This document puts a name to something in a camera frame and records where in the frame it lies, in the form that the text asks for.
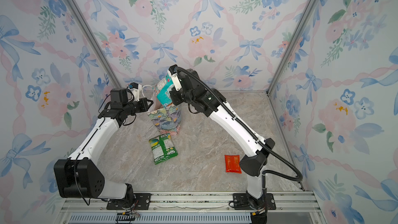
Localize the teal snack packet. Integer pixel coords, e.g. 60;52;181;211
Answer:
154;76;174;107

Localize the floral paper gift bag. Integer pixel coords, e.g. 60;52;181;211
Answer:
147;86;181;135

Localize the green snack packet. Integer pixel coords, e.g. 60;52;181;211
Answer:
149;133;178;165

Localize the red snack packet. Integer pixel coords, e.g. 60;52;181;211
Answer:
224;155;241;174

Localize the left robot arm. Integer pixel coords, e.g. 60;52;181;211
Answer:
53;98;153;206

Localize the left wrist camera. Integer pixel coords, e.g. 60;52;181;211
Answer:
128;83;143;101

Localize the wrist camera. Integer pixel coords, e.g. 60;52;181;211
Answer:
128;83;143;101
168;64;181;91

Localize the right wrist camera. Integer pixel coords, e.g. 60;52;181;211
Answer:
168;64;181;91

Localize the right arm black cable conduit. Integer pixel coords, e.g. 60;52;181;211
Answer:
175;66;304;183

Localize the left corner aluminium post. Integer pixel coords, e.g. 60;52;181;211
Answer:
64;0;121;88

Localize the corner aluminium post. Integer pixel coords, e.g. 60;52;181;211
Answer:
64;0;121;88
266;0;319;96

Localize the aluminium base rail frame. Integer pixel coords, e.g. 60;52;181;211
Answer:
55;191;326;224

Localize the right corner aluminium post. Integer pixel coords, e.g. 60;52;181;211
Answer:
266;0;319;96

